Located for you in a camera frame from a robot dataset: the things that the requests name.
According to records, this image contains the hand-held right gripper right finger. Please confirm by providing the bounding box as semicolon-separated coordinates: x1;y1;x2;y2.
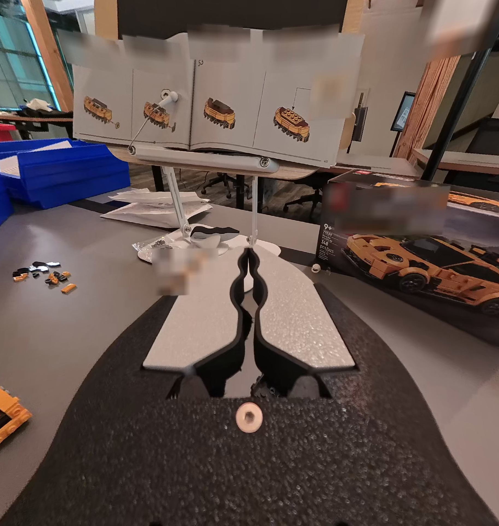
249;248;356;375

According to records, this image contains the lego instruction booklet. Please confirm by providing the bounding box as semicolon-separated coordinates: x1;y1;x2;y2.
70;33;365;169

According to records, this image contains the black office chair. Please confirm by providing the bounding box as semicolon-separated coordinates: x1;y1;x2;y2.
282;177;336;216
202;173;250;201

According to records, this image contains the white paper bag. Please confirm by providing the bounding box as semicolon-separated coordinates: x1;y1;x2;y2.
101;201;213;228
109;187;211;206

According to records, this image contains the dark partition panel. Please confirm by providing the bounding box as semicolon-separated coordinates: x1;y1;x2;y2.
118;0;349;31

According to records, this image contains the yellow car lego box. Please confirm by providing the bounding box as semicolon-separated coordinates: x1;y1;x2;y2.
315;169;499;352

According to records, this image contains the small wall screen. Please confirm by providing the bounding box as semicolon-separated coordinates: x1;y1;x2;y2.
391;91;416;132

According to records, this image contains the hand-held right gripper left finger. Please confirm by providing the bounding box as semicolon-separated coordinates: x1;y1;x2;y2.
142;248;250;376

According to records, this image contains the wooden office desk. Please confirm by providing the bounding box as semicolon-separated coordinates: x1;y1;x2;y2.
0;99;74;140
412;148;499;178

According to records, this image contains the small wooden board on stand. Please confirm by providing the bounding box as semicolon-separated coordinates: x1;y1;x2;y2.
339;111;357;153

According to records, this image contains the black metal post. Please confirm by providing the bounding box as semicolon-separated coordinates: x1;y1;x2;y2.
420;0;499;181

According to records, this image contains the pile of loose lego pieces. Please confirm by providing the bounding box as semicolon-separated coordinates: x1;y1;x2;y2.
12;261;77;294

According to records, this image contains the orange black lego car assembly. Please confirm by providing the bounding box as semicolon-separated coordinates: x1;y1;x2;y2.
0;378;33;449

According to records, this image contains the wooden pillar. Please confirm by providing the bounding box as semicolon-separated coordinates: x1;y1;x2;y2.
393;55;461;163
21;0;74;112

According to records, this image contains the white page holder clip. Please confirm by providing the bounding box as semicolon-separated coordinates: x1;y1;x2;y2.
128;90;179;153

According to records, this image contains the clear bag of dark pieces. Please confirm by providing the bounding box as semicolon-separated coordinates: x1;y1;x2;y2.
132;238;174;252

